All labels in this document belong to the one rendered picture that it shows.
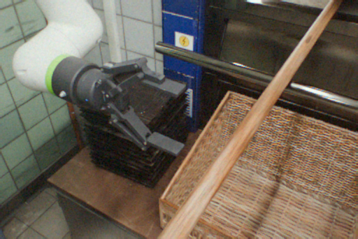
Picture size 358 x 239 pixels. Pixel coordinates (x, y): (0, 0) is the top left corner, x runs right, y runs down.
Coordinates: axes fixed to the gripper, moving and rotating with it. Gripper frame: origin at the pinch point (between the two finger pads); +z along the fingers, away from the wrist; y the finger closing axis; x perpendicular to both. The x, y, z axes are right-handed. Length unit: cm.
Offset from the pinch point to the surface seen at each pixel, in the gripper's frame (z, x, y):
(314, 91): 18.1, -24.9, 1.7
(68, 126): -110, -56, 94
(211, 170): 11.2, 8.1, -1.5
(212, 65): -5.1, -24.2, 2.6
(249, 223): 11, -29, 60
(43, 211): -95, -16, 119
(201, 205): 12.7, 13.7, -1.0
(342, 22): 16, -62, 1
